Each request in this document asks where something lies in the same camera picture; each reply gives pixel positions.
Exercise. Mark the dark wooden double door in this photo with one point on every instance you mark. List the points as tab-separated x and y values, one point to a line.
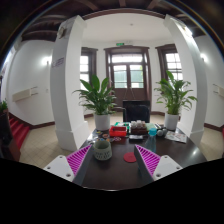
127	95

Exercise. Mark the red plastic box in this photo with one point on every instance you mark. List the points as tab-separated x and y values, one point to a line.
118	131

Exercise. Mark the glowing wall lamp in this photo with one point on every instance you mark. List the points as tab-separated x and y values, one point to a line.
46	60
203	57

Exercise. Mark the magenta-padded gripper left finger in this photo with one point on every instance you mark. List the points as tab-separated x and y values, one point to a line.
60	166

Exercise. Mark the grey patterned ceramic cup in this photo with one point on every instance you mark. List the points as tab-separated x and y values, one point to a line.
102	150

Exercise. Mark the green flat packet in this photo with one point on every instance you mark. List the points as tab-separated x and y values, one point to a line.
150	126

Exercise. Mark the leafy plant in white pot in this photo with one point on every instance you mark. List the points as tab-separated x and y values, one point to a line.
98	96
173	95

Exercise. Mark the green exit sign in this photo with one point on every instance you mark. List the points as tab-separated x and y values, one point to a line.
120	44

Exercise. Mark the dark framed window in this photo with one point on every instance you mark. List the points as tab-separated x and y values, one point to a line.
84	68
173	63

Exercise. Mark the white wall radiator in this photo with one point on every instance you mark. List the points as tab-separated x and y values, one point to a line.
220	90
23	94

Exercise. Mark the black chair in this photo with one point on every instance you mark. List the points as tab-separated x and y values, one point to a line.
136	111

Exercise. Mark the flat round red coaster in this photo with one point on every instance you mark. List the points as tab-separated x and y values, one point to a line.
130	157

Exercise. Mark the grey round headphones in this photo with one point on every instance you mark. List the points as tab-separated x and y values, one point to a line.
162	132

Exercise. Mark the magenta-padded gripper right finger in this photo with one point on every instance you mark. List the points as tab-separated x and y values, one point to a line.
166	165

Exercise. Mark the printed magazine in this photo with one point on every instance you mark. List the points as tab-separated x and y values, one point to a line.
176	136

